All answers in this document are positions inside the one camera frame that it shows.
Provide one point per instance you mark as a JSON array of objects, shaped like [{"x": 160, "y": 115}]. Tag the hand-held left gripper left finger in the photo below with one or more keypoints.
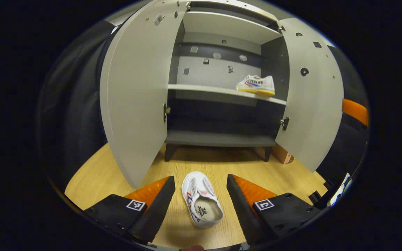
[{"x": 157, "y": 212}]

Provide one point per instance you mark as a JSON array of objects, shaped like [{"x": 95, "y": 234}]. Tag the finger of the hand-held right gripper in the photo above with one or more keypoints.
[{"x": 356, "y": 111}]

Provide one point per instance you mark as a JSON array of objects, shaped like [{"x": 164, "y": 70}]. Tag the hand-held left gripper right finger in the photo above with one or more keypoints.
[{"x": 243, "y": 212}]

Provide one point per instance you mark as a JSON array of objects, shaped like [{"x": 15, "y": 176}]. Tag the white shoe cabinet door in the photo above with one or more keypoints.
[
  {"x": 134, "y": 87},
  {"x": 312, "y": 104}
]

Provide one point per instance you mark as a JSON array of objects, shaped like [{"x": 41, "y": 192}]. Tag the white canvas shoe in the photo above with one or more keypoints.
[
  {"x": 195, "y": 184},
  {"x": 257, "y": 85}
]

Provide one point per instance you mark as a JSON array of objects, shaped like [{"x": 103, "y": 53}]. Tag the small brown box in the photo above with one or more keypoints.
[{"x": 283, "y": 155}]

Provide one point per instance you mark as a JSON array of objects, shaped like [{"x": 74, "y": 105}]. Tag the black backdrop cloth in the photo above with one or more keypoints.
[{"x": 75, "y": 122}]

